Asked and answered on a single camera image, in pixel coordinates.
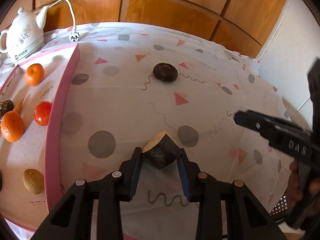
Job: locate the small orange carrot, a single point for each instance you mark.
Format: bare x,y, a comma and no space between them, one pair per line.
18,107

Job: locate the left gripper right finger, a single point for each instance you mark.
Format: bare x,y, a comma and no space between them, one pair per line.
226,210

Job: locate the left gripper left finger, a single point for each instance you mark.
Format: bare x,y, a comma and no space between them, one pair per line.
71,218

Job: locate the orange fruit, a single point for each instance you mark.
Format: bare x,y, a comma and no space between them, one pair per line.
34,74
12,126

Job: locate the red tomato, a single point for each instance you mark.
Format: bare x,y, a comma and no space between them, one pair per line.
42,113

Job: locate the small yellow potato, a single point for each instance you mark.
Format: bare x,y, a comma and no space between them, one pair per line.
33,181

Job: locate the dark yam chunk pale end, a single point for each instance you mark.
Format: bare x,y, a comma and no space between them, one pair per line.
161,150

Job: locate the wicker chair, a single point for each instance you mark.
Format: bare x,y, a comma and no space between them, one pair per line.
281,206

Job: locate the white ceramic electric kettle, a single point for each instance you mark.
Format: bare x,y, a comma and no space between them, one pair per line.
25,34

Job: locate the dark round root vegetable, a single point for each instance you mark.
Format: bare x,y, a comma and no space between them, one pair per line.
165,72

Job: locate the person right hand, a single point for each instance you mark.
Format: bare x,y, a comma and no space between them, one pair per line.
297,184

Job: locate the patterned white tablecloth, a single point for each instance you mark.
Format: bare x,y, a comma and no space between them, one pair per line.
113,103

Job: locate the dark cut yam piece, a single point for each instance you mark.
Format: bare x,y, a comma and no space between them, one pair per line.
1,181

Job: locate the pink shallow tray box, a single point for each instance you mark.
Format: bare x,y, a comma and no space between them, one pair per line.
18,205

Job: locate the dark brown taro root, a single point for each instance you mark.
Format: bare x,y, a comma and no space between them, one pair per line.
5,107

